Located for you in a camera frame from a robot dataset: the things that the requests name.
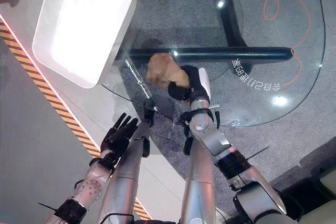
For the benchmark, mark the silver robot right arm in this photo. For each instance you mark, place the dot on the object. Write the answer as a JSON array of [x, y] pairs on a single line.
[[210, 134]]

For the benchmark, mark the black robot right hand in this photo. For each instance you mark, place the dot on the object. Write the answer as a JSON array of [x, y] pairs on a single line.
[[195, 82]]

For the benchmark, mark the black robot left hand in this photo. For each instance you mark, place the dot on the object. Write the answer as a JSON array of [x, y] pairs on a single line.
[[118, 136]]

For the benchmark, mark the orange black hazard tape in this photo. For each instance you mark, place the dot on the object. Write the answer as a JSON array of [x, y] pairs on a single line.
[[47, 87]]

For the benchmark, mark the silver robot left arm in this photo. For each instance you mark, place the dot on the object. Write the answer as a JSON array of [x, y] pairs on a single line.
[[89, 184]]

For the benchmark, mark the white plastic basket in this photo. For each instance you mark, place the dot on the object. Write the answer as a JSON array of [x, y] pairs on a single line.
[[81, 27]]

